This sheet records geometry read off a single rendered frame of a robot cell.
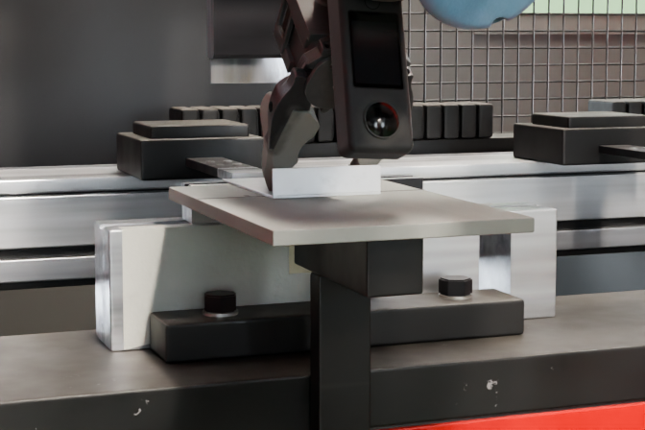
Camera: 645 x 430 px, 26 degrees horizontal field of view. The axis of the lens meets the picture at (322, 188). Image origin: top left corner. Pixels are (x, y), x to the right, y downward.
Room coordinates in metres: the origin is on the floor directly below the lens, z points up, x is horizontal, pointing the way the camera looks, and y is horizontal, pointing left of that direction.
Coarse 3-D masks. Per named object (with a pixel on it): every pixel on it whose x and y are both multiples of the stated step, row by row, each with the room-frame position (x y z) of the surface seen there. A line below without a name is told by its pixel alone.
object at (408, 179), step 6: (402, 174) 1.19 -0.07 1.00; (408, 174) 1.19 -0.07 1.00; (222, 180) 1.14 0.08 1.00; (390, 180) 1.16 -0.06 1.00; (396, 180) 1.16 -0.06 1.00; (402, 180) 1.16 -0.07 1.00; (408, 180) 1.16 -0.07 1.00; (414, 180) 1.16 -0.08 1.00; (420, 180) 1.16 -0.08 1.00; (414, 186) 1.16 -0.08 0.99; (420, 186) 1.16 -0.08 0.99; (186, 210) 1.11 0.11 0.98; (186, 216) 1.11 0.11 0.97
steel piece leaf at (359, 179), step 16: (272, 176) 1.01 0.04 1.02; (288, 176) 1.01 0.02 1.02; (304, 176) 1.02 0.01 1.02; (320, 176) 1.02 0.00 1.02; (336, 176) 1.03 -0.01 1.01; (352, 176) 1.03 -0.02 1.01; (368, 176) 1.03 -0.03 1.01; (256, 192) 1.04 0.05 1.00; (272, 192) 1.01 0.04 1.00; (288, 192) 1.01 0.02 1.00; (304, 192) 1.02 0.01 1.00; (320, 192) 1.02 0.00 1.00; (336, 192) 1.03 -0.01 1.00; (352, 192) 1.03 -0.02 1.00; (368, 192) 1.03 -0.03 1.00
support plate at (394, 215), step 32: (192, 192) 1.05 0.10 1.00; (224, 192) 1.05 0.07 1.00; (384, 192) 1.05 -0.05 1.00; (416, 192) 1.05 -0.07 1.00; (256, 224) 0.87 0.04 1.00; (288, 224) 0.87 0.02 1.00; (320, 224) 0.87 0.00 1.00; (352, 224) 0.87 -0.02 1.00; (384, 224) 0.87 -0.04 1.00; (416, 224) 0.87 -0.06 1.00; (448, 224) 0.88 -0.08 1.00; (480, 224) 0.89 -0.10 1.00; (512, 224) 0.90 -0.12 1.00
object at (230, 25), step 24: (216, 0) 1.11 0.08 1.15; (240, 0) 1.12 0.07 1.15; (264, 0) 1.12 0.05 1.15; (216, 24) 1.11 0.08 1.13; (240, 24) 1.12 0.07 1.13; (264, 24) 1.12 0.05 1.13; (216, 48) 1.11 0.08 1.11; (240, 48) 1.12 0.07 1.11; (264, 48) 1.12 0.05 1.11; (216, 72) 1.12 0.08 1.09; (240, 72) 1.13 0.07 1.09; (264, 72) 1.13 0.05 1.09
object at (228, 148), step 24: (192, 120) 1.38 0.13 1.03; (216, 120) 1.38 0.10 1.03; (120, 144) 1.36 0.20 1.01; (144, 144) 1.28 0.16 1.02; (168, 144) 1.29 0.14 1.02; (192, 144) 1.29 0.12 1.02; (216, 144) 1.30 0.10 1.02; (240, 144) 1.31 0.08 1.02; (120, 168) 1.36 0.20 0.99; (144, 168) 1.28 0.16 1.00; (168, 168) 1.29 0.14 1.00; (192, 168) 1.27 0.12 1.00; (216, 168) 1.20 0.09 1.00; (240, 168) 1.19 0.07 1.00
